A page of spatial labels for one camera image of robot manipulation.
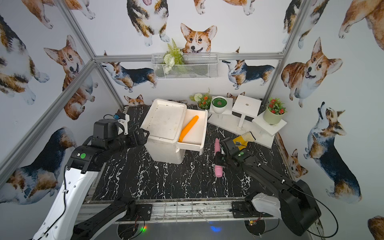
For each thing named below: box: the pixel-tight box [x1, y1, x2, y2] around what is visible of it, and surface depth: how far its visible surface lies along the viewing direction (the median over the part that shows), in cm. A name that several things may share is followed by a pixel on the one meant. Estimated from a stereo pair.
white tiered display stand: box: [207, 94, 287, 148], surface depth 95 cm
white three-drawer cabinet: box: [141, 98, 208, 165], surface depth 83 cm
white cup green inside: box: [211, 96, 228, 114], surface depth 94 cm
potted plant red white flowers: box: [189, 87, 213, 111], surface depth 108 cm
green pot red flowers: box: [263, 97, 288, 125], surface depth 85 cm
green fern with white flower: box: [161, 38, 185, 75], surface depth 84 cm
